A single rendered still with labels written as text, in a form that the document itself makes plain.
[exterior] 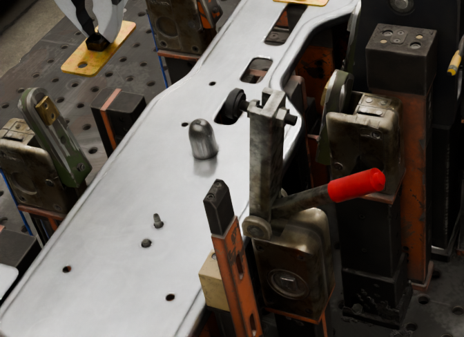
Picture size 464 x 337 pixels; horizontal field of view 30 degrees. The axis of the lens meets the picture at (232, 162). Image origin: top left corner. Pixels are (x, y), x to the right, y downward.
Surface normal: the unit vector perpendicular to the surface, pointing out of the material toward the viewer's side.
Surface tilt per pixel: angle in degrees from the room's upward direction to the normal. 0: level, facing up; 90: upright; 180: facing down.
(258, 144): 90
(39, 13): 0
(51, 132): 78
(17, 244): 0
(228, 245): 90
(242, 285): 90
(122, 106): 0
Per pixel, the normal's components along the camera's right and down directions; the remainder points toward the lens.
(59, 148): 0.85, 0.03
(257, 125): -0.40, 0.67
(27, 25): -0.15, -0.72
